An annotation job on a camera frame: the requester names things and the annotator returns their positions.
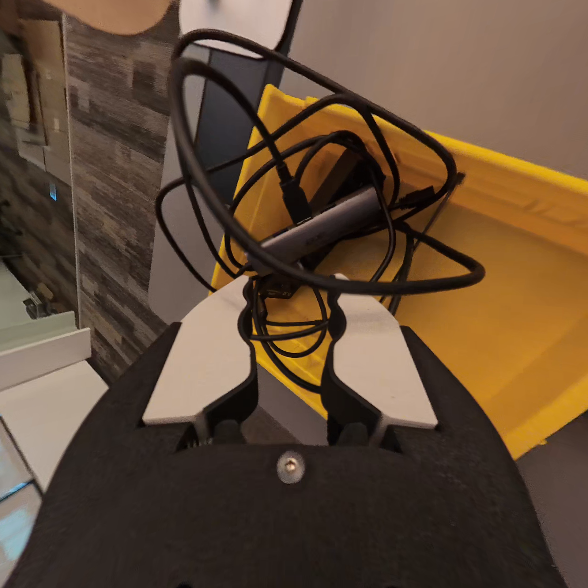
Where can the yellow plastic bin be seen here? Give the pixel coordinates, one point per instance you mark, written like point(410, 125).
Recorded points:
point(514, 276)

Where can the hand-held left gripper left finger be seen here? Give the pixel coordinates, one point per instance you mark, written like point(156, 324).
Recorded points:
point(202, 367)

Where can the grey metal USB hub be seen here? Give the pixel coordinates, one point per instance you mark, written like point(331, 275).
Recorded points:
point(322, 230)

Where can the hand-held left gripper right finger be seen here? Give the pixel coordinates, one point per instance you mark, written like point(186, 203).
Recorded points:
point(381, 367)

